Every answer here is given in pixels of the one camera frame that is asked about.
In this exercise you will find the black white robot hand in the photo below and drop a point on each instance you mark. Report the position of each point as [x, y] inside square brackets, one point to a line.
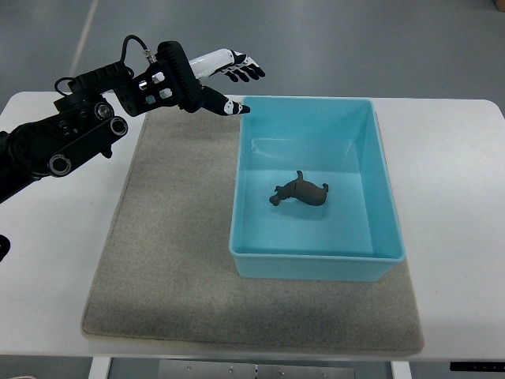
[235, 65]

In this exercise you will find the brown hippo toy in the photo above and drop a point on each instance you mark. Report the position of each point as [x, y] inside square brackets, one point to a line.
[302, 190]

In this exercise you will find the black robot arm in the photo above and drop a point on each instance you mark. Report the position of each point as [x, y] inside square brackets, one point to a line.
[86, 124]

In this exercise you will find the blue plastic box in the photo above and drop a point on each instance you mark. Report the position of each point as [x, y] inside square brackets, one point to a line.
[355, 235]

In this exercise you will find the grey felt mat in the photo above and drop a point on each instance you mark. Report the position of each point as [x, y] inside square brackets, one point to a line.
[166, 272]

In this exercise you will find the black table control panel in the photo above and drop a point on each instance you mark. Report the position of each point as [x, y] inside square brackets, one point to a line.
[486, 367]

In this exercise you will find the metal table frame plate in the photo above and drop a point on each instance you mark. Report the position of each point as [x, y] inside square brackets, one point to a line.
[198, 369]

